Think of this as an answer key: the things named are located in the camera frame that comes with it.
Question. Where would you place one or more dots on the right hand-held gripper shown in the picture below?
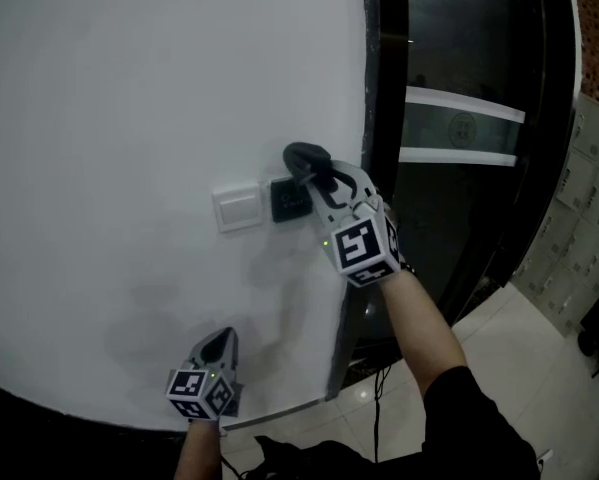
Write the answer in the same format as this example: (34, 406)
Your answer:
(359, 245)

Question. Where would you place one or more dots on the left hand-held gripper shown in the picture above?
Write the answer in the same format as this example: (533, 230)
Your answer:
(186, 385)

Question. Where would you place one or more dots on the black exit button panel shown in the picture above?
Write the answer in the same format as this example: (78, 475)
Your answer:
(286, 208)

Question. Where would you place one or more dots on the white wall light switch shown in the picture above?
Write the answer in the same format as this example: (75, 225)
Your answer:
(238, 209)

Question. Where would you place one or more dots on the person's right forearm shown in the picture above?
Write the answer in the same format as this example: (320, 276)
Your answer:
(419, 328)

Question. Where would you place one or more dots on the person's left forearm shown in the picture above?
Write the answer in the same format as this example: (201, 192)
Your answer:
(199, 453)

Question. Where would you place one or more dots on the striped glass door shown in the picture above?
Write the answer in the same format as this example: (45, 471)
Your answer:
(454, 218)
(534, 118)

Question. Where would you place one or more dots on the grey metal locker cabinet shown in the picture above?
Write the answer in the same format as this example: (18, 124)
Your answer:
(579, 228)

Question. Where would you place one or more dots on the person's black clothing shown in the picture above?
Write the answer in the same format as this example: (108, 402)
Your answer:
(479, 443)

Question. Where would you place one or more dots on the white floor socket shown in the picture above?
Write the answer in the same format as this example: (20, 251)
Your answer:
(545, 458)

